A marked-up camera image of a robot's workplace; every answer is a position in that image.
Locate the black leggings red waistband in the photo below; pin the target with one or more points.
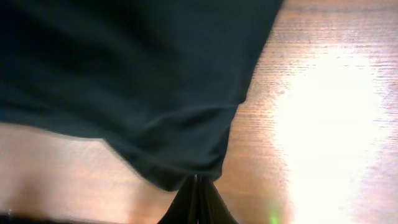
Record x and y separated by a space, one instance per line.
159 80

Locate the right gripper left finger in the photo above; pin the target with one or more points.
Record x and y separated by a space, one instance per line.
183 209

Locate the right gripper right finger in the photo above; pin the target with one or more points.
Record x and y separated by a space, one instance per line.
211 207

